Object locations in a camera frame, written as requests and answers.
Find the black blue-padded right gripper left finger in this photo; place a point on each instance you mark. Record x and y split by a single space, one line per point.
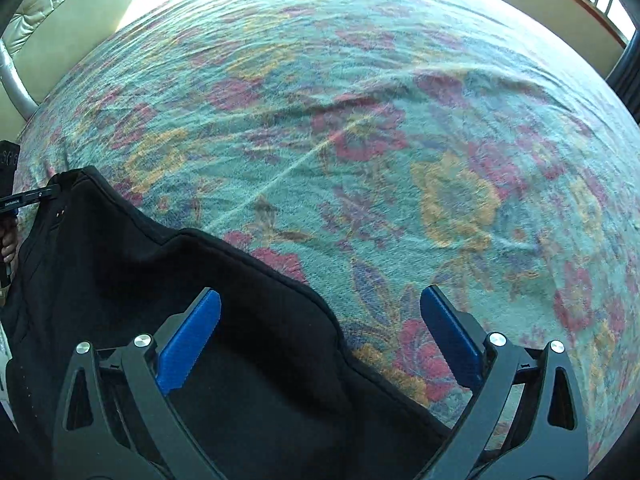
84 445

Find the dark blue right curtain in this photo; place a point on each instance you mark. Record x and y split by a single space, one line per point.
625 77

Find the floral bedspread bed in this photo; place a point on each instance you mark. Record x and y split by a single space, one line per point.
369 148

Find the person's left hand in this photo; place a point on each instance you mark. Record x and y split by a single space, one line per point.
9 240

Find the black pants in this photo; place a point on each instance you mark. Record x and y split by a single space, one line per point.
258 371

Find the cream tufted leather headboard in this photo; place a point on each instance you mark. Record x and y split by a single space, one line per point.
43 41

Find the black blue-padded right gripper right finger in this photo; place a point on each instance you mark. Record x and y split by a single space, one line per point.
548 436

